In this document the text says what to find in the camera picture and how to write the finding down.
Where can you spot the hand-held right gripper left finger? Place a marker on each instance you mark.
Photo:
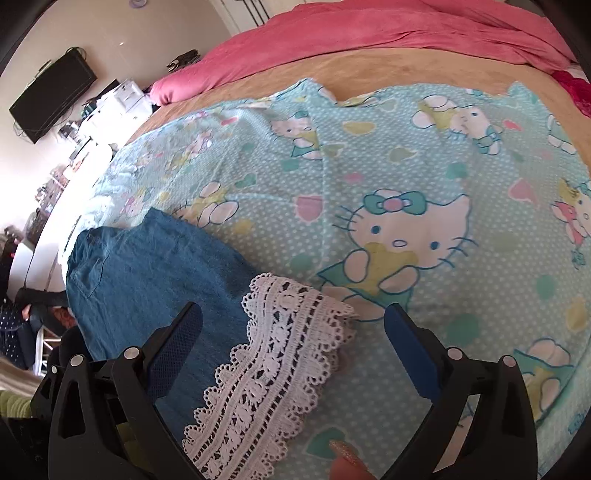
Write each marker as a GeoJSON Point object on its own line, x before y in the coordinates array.
{"type": "Point", "coordinates": [178, 341]}

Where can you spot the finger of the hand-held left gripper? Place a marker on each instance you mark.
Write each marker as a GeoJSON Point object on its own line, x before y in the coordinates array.
{"type": "Point", "coordinates": [44, 392]}

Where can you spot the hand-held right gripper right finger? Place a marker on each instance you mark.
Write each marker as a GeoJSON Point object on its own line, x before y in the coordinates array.
{"type": "Point", "coordinates": [411, 350]}

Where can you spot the blue denim pants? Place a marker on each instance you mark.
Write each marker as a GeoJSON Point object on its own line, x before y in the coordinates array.
{"type": "Point", "coordinates": [161, 277]}

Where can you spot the person's right hand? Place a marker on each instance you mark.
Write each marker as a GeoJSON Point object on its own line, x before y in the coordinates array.
{"type": "Point", "coordinates": [351, 470]}

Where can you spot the yellow-green garment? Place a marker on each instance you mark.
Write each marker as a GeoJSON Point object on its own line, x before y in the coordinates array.
{"type": "Point", "coordinates": [16, 404]}

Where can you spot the dark polka-dot cloth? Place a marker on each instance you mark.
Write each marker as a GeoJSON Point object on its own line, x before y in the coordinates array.
{"type": "Point", "coordinates": [14, 337]}

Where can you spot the light blue cartoon cat sheet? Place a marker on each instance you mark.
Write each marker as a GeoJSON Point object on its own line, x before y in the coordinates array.
{"type": "Point", "coordinates": [415, 184]}

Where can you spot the white dresser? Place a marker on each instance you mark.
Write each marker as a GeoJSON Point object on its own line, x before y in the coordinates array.
{"type": "Point", "coordinates": [92, 154]}

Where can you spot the white storage box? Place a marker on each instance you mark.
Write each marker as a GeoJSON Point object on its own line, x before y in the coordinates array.
{"type": "Point", "coordinates": [131, 97]}

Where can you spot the black television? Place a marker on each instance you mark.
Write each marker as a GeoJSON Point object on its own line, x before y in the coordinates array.
{"type": "Point", "coordinates": [51, 97]}

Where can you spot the pile of dark clothes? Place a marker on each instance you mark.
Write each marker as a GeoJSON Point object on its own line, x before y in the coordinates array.
{"type": "Point", "coordinates": [184, 60]}

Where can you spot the tan bed blanket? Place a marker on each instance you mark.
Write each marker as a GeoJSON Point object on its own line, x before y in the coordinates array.
{"type": "Point", "coordinates": [323, 69]}

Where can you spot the red floral pillow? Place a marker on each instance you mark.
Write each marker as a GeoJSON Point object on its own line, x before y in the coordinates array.
{"type": "Point", "coordinates": [577, 85]}

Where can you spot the pink duvet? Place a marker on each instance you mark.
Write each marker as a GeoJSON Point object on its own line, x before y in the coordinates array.
{"type": "Point", "coordinates": [369, 27]}

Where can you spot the purple wall clock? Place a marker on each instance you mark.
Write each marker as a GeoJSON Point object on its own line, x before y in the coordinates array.
{"type": "Point", "coordinates": [138, 2]}

